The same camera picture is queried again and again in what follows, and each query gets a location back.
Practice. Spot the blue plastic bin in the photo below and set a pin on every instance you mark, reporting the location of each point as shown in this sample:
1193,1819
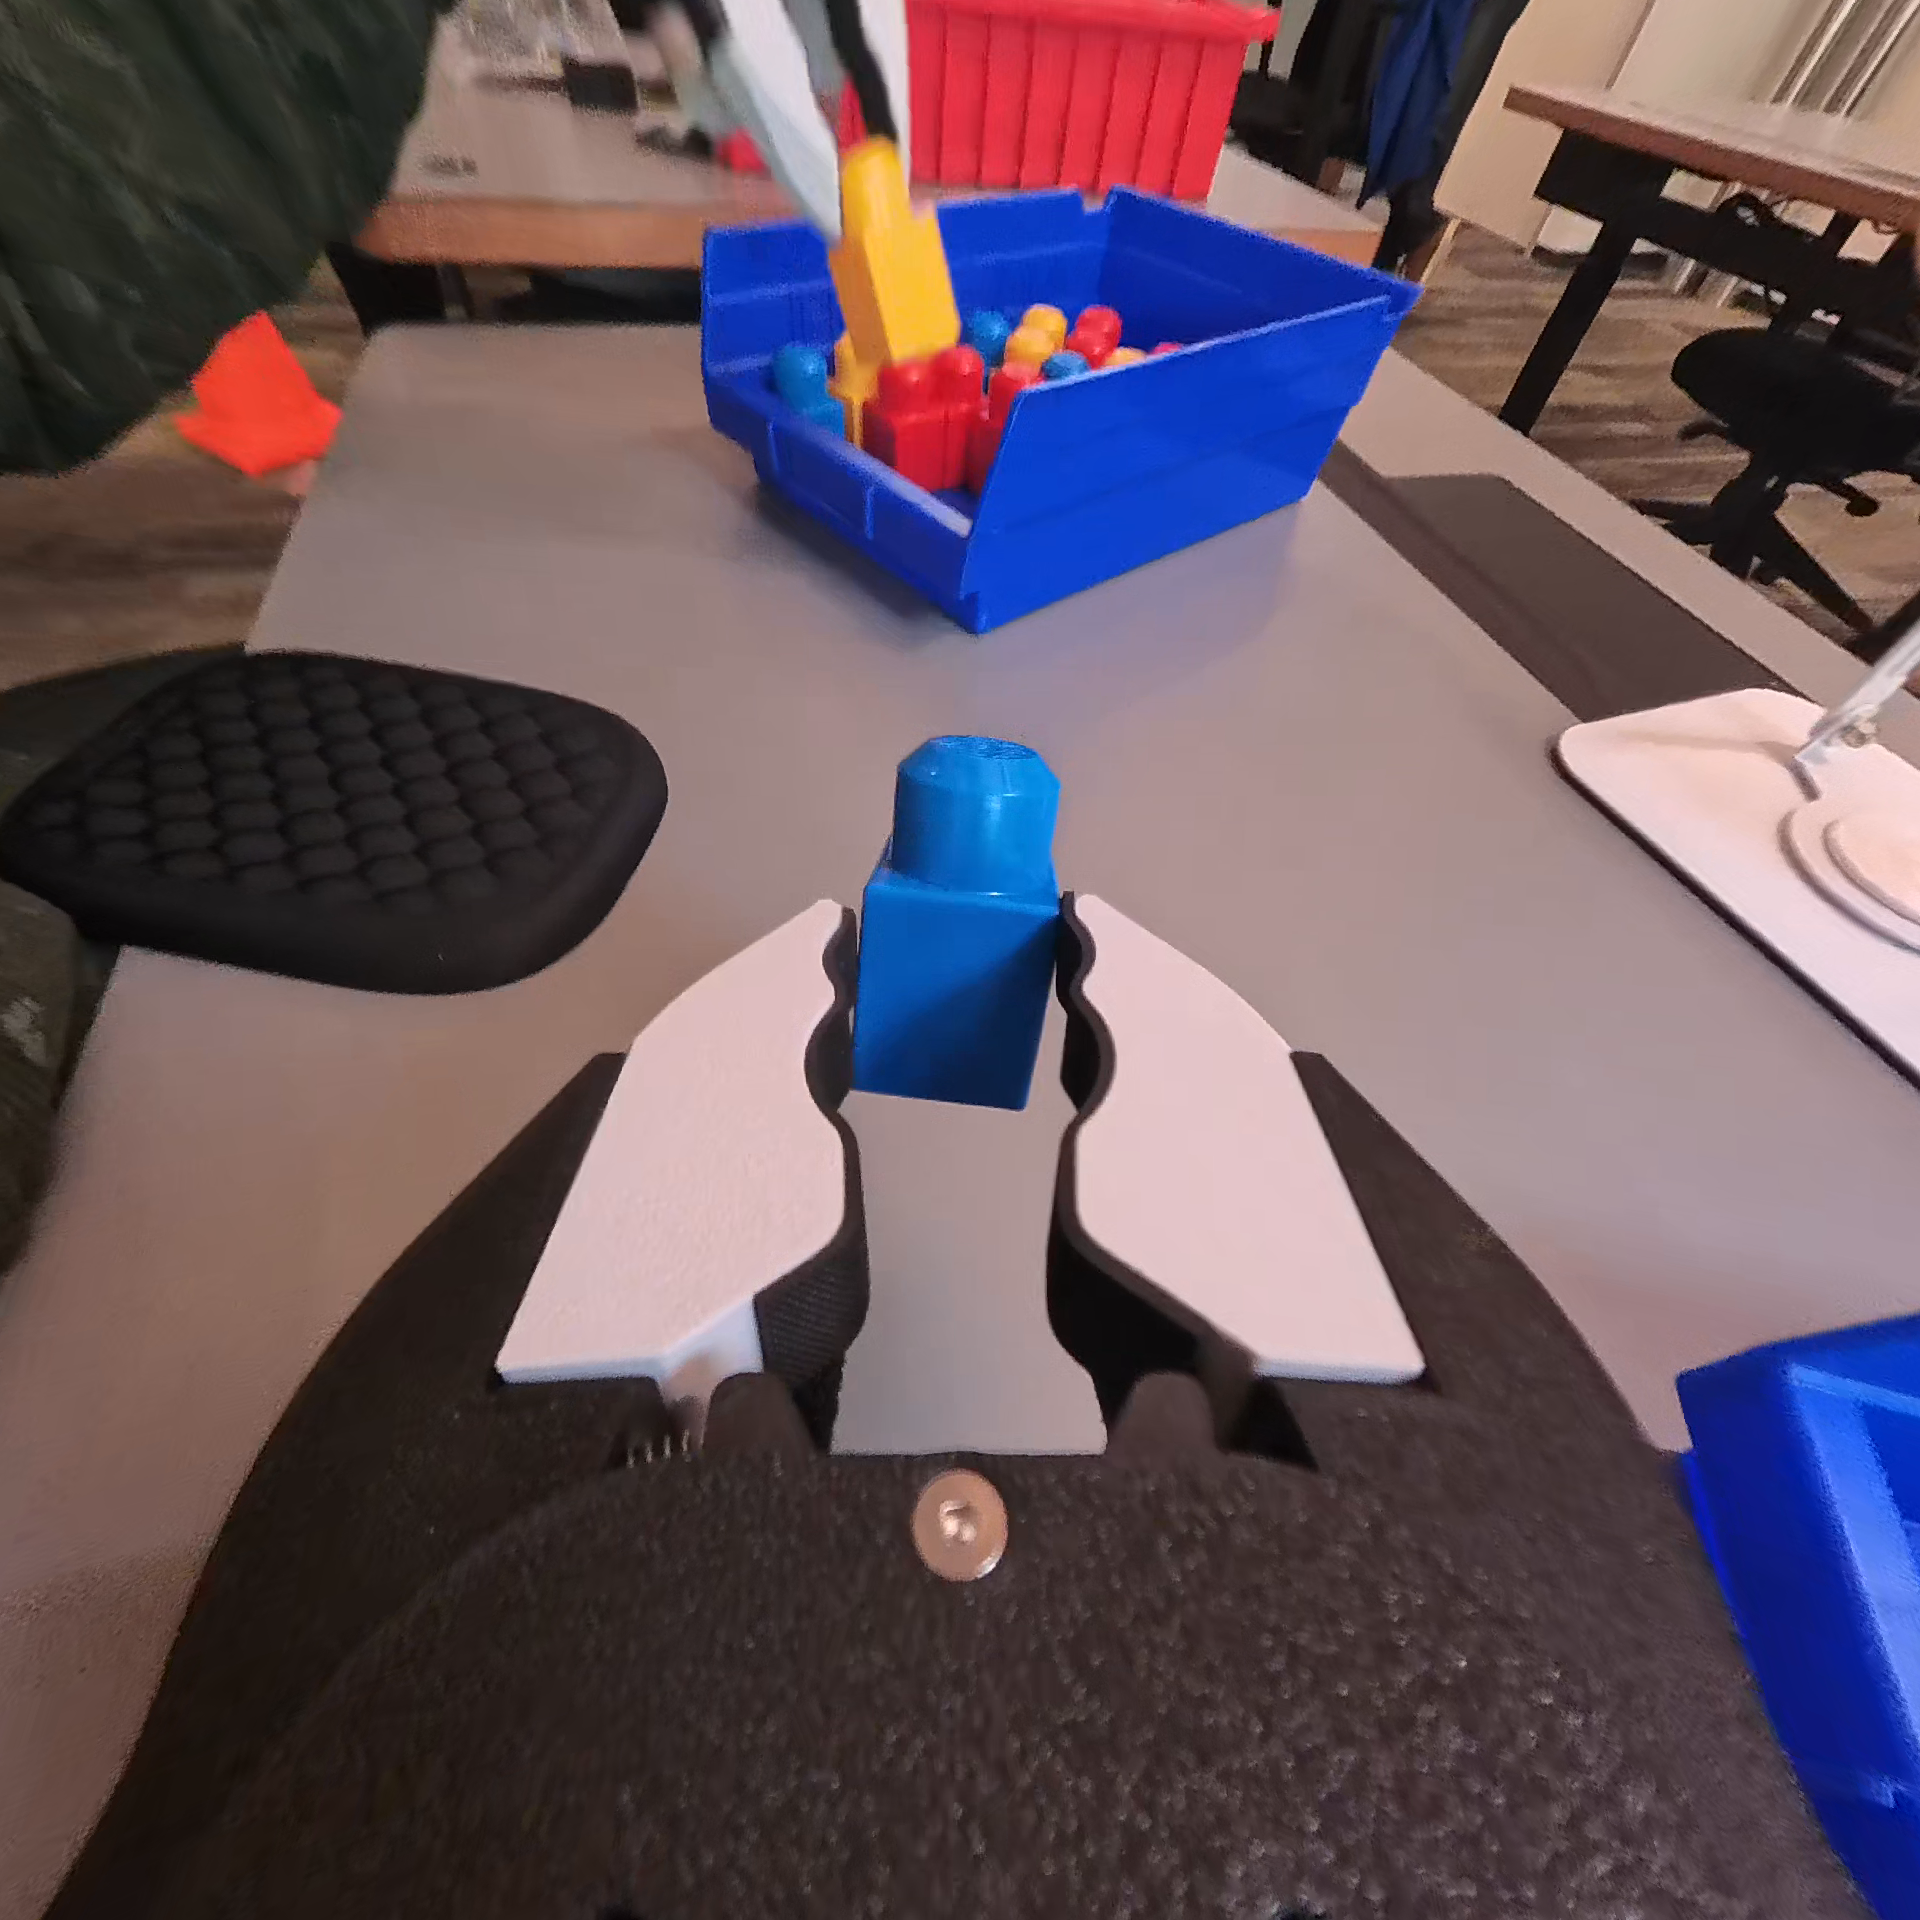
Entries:
1172,452
1816,1575

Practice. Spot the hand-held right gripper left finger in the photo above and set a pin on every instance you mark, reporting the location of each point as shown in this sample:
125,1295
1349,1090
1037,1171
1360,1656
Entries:
692,1200

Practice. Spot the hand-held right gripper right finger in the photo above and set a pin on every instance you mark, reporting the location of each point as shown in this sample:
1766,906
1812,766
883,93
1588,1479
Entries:
1230,1200

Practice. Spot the blue jacket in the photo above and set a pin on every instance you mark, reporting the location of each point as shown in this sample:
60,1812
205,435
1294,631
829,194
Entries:
1411,91

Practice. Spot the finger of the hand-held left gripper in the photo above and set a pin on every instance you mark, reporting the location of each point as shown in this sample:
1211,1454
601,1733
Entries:
781,91
878,61

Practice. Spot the red plastic bin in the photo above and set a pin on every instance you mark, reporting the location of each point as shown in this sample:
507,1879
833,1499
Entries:
1079,107

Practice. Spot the group of mega blocks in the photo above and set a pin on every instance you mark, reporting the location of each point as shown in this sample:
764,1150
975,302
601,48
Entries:
932,422

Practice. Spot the white document stand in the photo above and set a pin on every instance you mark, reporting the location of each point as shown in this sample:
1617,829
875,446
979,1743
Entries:
1681,797

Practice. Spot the blue mega block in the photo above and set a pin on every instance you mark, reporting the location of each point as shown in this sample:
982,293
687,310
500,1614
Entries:
944,1004

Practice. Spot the yellow mega block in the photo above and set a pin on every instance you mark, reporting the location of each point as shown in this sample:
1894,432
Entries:
893,277

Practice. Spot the grey table with wooden edge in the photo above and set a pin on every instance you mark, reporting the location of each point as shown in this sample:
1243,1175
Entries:
510,196

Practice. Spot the black office chair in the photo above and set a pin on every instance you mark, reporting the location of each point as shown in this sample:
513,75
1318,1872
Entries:
1785,406

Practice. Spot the wooden background desk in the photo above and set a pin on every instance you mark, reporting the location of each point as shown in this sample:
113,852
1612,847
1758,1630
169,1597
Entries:
1725,149

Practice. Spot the orange traffic cone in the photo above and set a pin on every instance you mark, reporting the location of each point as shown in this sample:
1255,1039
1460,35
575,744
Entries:
255,406

